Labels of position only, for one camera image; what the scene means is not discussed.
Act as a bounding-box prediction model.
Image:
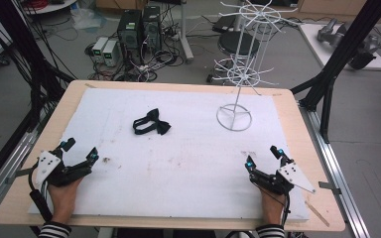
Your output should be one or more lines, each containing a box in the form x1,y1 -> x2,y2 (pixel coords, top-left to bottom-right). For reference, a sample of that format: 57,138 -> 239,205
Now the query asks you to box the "black laptop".
211,14 -> 238,35

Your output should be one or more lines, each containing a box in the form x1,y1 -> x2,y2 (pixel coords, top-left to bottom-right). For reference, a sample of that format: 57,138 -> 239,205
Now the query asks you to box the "white foam mat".
27,86 -> 311,223

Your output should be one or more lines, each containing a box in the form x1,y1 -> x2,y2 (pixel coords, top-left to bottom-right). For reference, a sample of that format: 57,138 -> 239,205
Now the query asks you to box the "person's right hand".
260,188 -> 288,228

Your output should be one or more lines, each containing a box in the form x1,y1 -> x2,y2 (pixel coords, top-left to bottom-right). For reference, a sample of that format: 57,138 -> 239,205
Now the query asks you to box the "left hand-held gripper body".
34,150 -> 93,190

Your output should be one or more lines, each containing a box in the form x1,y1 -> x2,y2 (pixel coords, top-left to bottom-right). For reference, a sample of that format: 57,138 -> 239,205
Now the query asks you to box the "thin wooden stick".
304,199 -> 331,228

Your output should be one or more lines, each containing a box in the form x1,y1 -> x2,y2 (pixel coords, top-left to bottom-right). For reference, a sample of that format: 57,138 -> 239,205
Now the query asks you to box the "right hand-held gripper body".
248,162 -> 318,196

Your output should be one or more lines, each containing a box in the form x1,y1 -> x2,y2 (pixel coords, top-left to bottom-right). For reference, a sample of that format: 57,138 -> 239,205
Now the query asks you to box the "black frame post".
290,0 -> 381,145
0,0 -> 75,133

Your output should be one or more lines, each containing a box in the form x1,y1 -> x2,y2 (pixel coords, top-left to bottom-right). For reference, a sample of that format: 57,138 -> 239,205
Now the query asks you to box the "white floor board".
298,22 -> 381,72

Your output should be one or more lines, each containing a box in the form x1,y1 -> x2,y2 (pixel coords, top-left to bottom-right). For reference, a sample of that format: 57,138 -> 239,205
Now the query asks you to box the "grey metal table leg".
178,0 -> 195,64

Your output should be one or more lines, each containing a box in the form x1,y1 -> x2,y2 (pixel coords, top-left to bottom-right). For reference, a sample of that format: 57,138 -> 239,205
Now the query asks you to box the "person's left hand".
47,178 -> 84,226

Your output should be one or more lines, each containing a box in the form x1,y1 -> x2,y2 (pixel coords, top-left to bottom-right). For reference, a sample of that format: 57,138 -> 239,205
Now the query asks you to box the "aluminium frame rail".
297,100 -> 372,238
0,108 -> 53,226

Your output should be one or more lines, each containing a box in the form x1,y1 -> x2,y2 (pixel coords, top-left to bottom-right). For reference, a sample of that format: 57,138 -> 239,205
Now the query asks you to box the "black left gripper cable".
28,164 -> 55,223

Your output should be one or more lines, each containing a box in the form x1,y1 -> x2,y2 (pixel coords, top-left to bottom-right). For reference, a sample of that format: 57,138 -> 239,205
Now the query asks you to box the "grey metal table clamp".
4,168 -> 33,185
317,180 -> 342,196

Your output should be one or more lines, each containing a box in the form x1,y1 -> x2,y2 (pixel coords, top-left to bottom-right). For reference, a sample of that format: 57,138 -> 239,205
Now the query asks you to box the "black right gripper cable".
278,192 -> 293,238

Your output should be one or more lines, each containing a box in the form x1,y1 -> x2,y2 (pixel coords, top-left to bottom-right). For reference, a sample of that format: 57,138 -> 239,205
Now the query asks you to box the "black bow tie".
132,107 -> 173,137

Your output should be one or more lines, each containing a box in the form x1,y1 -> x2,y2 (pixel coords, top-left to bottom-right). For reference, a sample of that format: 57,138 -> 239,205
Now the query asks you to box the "white wire display rack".
210,0 -> 303,133

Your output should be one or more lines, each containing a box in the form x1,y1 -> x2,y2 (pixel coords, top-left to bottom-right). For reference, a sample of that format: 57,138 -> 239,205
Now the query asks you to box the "round white table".
22,0 -> 79,16

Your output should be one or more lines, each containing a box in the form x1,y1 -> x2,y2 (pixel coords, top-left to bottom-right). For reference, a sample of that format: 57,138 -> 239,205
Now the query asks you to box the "white bench power supply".
91,36 -> 110,64
101,39 -> 122,67

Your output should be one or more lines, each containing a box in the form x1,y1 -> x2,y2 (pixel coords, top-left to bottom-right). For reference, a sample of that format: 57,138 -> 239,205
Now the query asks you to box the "black computer tower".
116,8 -> 144,53
141,5 -> 163,54

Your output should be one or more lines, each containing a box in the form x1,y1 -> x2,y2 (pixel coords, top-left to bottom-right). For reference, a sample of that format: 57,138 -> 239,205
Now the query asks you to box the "grey robot device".
317,17 -> 380,71

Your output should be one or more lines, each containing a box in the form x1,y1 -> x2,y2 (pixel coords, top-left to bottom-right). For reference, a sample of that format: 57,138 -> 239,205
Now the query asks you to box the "clear plastic bag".
69,5 -> 107,32

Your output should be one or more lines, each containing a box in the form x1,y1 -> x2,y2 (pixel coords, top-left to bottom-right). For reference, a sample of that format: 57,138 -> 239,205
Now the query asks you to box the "black round stool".
205,30 -> 263,85

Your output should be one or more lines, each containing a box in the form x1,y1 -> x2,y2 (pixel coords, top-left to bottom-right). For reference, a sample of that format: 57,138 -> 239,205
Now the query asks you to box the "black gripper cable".
278,192 -> 293,238
28,164 -> 55,223

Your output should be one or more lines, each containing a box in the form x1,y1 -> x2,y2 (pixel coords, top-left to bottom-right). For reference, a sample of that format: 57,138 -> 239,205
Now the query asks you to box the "bundle of black cables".
0,0 -> 77,133

